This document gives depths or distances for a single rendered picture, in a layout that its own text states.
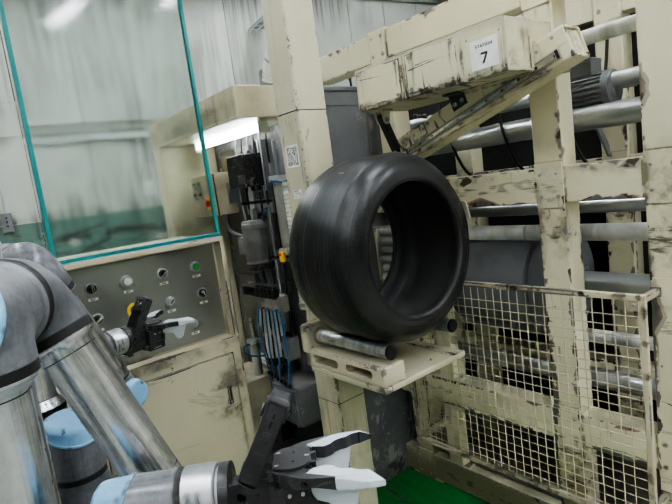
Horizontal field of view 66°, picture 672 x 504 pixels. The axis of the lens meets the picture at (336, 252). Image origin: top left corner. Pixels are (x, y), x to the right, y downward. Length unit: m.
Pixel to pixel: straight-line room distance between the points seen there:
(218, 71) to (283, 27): 9.63
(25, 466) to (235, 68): 11.06
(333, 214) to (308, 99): 0.54
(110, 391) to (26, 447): 0.14
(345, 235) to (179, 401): 0.88
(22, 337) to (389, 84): 1.41
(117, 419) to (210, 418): 1.18
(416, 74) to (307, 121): 0.38
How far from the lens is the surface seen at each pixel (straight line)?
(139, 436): 0.83
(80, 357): 0.81
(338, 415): 1.95
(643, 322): 1.62
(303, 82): 1.82
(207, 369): 1.93
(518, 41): 1.61
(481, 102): 1.74
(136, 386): 1.43
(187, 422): 1.95
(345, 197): 1.41
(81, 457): 1.39
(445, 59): 1.67
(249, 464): 0.68
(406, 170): 1.52
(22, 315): 0.70
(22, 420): 0.73
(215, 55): 11.52
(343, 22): 13.05
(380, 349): 1.53
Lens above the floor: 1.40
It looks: 8 degrees down
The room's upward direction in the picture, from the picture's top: 8 degrees counter-clockwise
